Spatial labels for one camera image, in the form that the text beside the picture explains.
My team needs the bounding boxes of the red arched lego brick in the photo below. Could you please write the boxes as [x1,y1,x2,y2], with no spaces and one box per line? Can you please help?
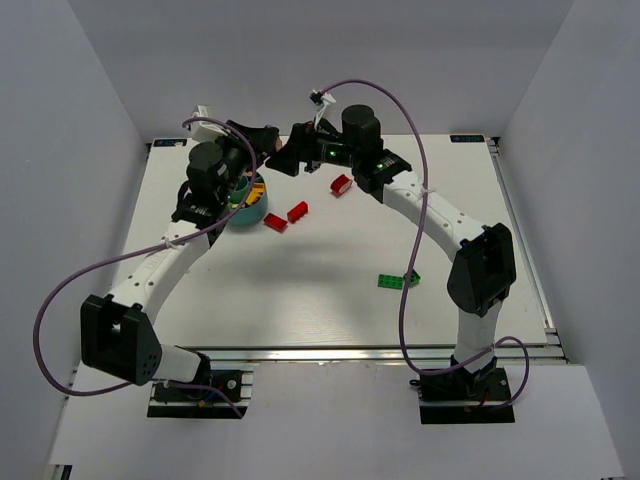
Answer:
[330,174,353,197]

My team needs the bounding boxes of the aluminium front table rail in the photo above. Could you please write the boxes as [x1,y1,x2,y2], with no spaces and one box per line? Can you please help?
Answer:
[174,343,461,365]

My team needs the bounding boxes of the purple cable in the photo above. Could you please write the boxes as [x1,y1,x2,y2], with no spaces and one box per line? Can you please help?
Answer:
[32,117,261,419]
[322,78,531,412]

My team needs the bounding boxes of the red long lego brick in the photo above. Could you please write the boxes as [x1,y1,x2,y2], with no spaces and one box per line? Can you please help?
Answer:
[287,201,309,223]

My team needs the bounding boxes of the teal divided round container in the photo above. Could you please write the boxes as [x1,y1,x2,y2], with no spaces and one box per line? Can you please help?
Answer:
[229,172,268,227]

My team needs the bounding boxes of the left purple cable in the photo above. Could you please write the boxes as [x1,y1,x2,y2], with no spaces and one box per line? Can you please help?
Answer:
[32,117,261,419]

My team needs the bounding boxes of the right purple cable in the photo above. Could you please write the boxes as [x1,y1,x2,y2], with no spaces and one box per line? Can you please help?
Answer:
[322,78,531,412]

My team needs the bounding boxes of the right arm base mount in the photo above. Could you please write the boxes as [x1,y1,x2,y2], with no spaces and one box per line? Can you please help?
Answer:
[409,368,515,425]

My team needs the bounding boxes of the right table logo sticker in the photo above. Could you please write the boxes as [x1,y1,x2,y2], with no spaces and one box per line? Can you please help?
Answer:
[449,134,485,143]

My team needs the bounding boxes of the aluminium table rail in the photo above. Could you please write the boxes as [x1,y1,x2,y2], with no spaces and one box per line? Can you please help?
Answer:
[486,137,570,364]
[174,343,461,365]

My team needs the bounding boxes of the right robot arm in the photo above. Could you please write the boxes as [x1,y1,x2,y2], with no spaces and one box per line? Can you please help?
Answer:
[266,105,516,377]

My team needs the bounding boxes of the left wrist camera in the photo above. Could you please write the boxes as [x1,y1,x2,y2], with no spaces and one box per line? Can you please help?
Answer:
[190,104,226,142]

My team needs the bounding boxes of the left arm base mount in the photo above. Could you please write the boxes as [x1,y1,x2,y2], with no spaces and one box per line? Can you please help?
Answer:
[147,369,254,420]

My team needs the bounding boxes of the orange square lego brick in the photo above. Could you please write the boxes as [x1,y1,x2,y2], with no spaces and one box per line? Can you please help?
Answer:
[245,192,262,206]

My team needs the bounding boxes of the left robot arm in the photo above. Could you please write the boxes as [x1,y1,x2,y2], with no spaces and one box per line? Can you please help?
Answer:
[80,121,279,386]

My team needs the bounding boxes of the green flat lego plate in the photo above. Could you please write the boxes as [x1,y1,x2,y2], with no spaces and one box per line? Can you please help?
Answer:
[377,274,404,290]

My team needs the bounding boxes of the aluminium right table rail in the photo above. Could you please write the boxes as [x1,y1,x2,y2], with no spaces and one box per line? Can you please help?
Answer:
[486,137,570,364]

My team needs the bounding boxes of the green small lego brick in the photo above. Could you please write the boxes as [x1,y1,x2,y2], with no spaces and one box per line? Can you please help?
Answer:
[403,269,421,287]

